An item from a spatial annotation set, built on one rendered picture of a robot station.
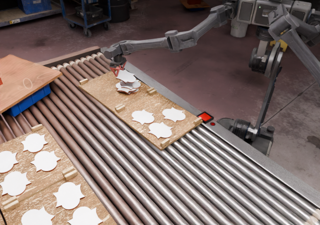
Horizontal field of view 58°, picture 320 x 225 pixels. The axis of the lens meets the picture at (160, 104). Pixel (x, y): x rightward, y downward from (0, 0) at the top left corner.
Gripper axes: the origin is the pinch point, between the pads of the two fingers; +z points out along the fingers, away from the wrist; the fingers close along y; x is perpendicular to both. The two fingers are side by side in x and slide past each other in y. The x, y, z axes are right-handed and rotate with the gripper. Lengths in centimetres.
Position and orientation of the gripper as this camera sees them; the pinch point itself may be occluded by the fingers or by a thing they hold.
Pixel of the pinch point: (118, 72)
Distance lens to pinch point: 192.4
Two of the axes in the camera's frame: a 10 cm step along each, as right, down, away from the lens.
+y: -3.6, 5.6, -7.4
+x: 9.3, 2.3, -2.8
